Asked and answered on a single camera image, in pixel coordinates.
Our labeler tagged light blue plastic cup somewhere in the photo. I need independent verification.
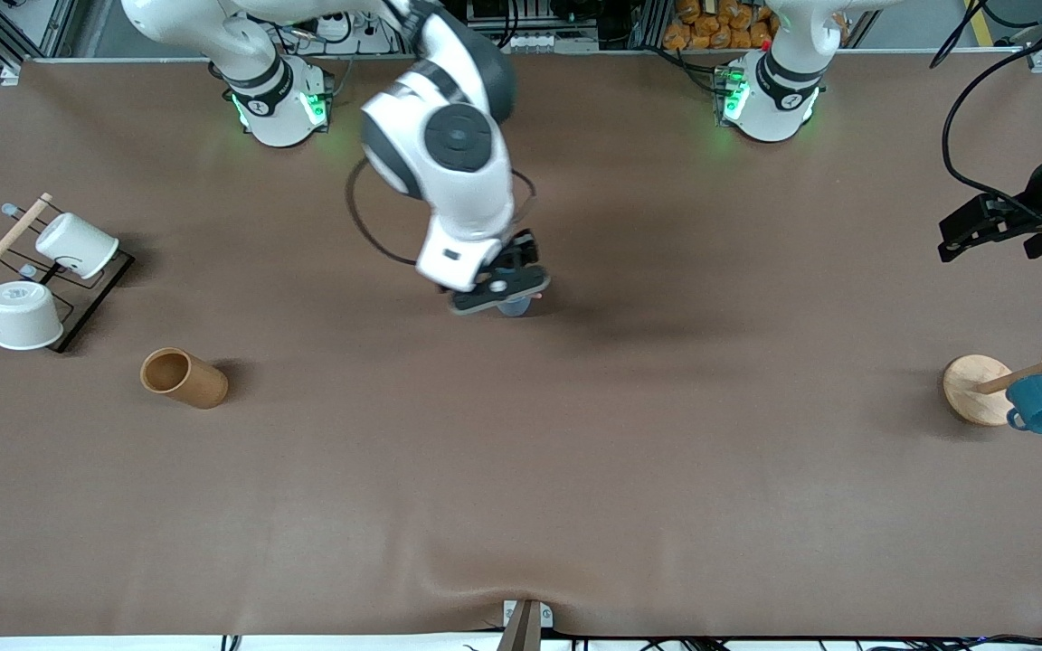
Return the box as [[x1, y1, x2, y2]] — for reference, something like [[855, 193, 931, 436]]
[[494, 262, 536, 318]]

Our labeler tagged brown bamboo chopstick holder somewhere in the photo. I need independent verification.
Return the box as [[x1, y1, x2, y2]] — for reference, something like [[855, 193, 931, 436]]
[[140, 348, 230, 410]]

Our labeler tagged plain white cup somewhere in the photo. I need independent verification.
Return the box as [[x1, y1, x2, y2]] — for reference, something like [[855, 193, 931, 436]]
[[35, 212, 120, 279]]

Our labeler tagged white cup with print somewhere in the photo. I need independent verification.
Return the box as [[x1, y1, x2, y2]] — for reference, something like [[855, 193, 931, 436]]
[[0, 281, 65, 351]]

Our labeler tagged wooden mug tree stand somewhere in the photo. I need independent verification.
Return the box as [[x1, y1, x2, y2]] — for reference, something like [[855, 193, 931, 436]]
[[943, 324, 1042, 427]]

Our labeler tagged long white terminal strip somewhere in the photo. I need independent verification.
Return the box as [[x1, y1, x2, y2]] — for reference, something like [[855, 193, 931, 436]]
[[467, 33, 600, 53]]

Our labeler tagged brown table cover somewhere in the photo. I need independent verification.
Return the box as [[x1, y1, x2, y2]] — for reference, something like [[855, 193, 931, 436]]
[[0, 50, 1042, 638]]

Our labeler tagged white power strip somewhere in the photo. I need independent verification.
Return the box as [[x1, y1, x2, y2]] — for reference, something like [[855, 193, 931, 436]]
[[299, 0, 395, 53]]

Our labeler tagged bag of orange bread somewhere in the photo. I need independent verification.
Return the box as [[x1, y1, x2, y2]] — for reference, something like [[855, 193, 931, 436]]
[[663, 0, 848, 52]]

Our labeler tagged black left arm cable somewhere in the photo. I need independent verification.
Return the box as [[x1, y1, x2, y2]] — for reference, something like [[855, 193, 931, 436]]
[[942, 27, 1042, 222]]

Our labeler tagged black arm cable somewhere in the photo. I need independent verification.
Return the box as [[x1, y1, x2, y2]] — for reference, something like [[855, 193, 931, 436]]
[[346, 158, 537, 268], [942, 27, 1042, 222]]

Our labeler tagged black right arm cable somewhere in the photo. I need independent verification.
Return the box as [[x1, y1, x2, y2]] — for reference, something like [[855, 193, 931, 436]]
[[346, 158, 537, 268]]

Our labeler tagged metal table clamp bracket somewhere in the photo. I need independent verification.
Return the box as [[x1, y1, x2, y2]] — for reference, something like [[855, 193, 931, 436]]
[[496, 599, 554, 651]]

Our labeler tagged black wire cup rack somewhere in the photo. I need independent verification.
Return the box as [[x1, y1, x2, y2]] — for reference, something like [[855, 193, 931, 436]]
[[0, 192, 136, 354]]

